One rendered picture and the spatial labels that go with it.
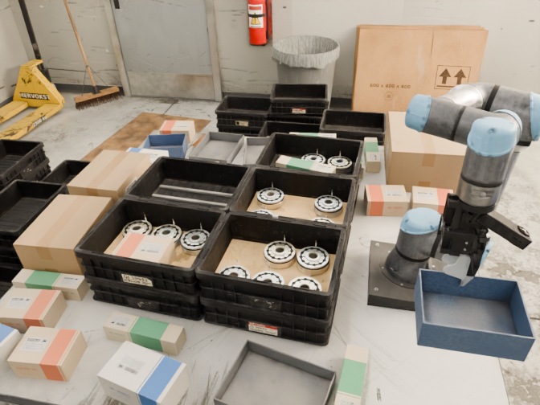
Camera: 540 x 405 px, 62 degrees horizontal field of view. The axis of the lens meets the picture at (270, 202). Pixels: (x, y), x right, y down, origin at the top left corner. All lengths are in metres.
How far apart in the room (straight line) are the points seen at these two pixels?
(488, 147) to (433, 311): 0.38
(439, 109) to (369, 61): 3.23
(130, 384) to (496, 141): 1.02
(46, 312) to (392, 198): 1.30
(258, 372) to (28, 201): 1.74
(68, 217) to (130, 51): 3.33
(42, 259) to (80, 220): 0.18
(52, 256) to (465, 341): 1.30
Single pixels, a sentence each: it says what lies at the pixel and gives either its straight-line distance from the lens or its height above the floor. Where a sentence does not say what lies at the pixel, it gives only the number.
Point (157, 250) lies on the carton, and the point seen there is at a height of 0.91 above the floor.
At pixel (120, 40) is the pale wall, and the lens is 4.96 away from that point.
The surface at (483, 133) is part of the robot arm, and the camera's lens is 0.87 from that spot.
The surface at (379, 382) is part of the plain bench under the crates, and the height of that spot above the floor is 0.70.
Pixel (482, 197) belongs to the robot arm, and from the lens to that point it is 0.91.
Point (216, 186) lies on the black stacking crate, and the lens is 1.85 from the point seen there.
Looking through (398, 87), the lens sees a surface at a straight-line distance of 4.24.
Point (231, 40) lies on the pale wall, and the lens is 4.54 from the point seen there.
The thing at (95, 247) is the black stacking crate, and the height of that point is 0.88.
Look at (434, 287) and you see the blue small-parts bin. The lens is 1.08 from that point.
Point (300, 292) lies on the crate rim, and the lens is 1.25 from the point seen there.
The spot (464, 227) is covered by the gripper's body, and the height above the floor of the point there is 1.26.
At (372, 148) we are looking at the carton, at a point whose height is 0.76.
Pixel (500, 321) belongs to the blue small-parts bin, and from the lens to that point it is 1.08.
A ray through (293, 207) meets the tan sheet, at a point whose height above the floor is 0.83.
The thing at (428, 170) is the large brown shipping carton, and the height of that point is 0.82.
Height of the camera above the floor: 1.84
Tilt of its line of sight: 36 degrees down
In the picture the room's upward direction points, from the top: 2 degrees counter-clockwise
